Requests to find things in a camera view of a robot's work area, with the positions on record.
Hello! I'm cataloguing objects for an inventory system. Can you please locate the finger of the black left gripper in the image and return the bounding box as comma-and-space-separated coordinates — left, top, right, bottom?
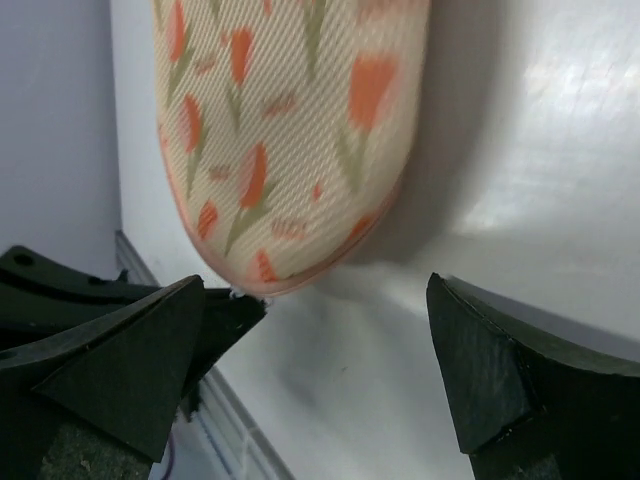
1, 246, 266, 420

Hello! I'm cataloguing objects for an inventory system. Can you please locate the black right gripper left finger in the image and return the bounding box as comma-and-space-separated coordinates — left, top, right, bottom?
1, 276, 204, 479

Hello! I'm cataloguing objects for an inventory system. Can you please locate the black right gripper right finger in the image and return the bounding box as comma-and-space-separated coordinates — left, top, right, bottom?
426, 273, 639, 479

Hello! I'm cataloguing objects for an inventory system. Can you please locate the floral pink mesh laundry bag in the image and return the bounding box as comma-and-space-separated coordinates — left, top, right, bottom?
151, 1, 431, 296

